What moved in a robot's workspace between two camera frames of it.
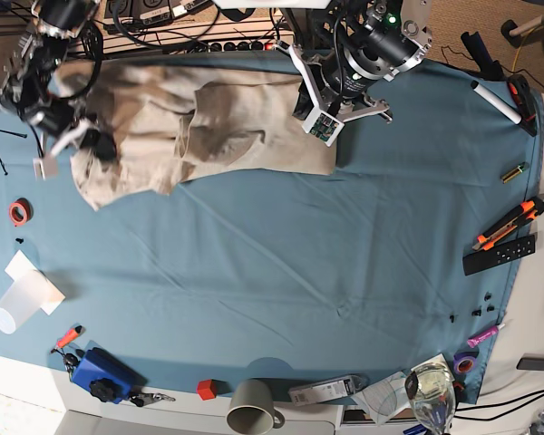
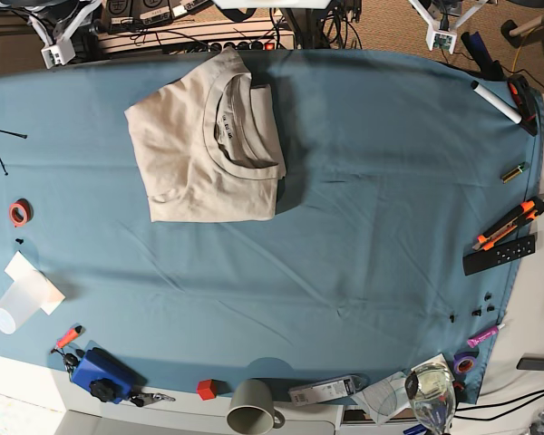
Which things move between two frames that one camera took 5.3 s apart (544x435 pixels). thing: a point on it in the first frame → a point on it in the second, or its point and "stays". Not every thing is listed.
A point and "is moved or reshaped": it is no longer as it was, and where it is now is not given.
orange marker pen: [78, 329] stays
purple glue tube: [484, 335] stays
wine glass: [431, 391] stays
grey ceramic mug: [252, 410] stays
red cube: [205, 389] stays
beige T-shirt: [170, 124] is moved or reshaped
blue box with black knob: [108, 378] stays
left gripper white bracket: [82, 128] → [63, 50]
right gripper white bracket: [323, 123] → [437, 37]
